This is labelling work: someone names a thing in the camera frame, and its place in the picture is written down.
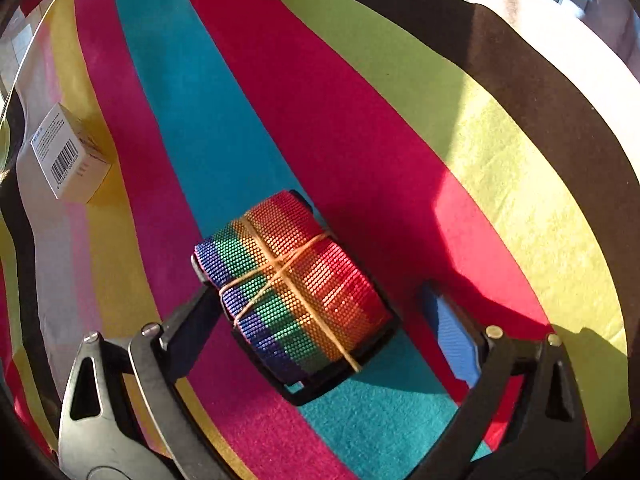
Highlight rainbow strap roll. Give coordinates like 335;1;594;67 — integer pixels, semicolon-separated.
190;188;402;408

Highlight white blue medicine box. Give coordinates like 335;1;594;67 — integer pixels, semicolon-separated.
30;102;111;204

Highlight striped colourful blanket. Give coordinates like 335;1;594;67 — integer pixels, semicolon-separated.
1;0;639;479

